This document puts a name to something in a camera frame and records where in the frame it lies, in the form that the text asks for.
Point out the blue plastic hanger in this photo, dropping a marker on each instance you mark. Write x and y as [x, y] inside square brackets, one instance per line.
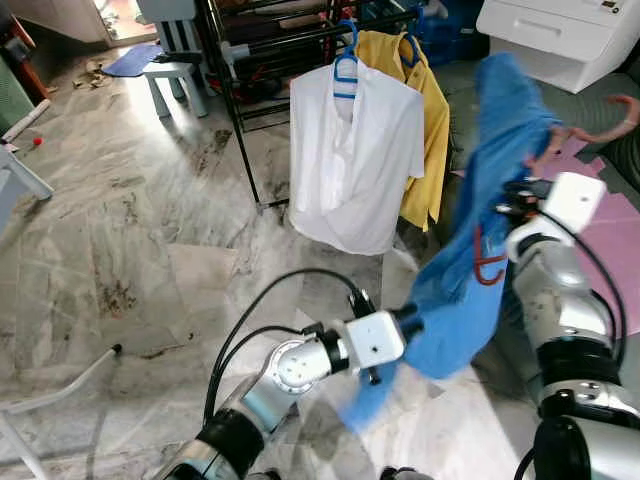
[412, 50]
[352, 40]

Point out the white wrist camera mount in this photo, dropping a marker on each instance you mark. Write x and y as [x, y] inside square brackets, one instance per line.
[573, 203]
[375, 340]

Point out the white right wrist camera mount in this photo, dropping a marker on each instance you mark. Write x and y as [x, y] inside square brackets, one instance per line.
[573, 203]

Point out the blue floor mat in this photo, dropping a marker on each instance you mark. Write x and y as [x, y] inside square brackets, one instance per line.
[132, 60]

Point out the black metal drying rack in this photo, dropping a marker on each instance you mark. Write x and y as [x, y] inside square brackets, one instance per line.
[245, 150]

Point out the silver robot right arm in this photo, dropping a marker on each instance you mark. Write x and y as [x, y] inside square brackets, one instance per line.
[565, 340]

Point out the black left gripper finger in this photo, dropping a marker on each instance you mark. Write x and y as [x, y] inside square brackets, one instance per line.
[374, 376]

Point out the silver robot leg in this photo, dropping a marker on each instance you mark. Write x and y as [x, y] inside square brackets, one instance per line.
[405, 474]
[260, 475]

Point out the silver robot left leg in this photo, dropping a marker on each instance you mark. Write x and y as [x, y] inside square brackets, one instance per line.
[260, 475]

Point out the blue plastic crate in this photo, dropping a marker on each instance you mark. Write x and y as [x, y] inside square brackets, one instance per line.
[450, 30]

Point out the blue t-shirt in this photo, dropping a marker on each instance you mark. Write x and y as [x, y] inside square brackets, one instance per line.
[500, 150]

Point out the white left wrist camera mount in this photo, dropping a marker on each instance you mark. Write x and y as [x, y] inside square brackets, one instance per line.
[375, 340]

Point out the silver robot right leg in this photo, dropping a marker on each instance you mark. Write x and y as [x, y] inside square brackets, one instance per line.
[405, 474]

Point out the white printer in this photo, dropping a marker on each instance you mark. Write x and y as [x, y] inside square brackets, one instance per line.
[560, 35]

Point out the green bin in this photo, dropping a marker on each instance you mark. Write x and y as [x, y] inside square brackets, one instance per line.
[12, 90]

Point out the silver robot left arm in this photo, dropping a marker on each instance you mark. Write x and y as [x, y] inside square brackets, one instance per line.
[260, 390]

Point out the white tube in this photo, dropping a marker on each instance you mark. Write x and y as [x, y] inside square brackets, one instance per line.
[25, 118]

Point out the white shirt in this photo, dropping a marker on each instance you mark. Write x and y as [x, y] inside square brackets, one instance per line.
[355, 160]

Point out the yellow shirt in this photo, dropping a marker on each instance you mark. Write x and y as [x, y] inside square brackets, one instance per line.
[432, 140]

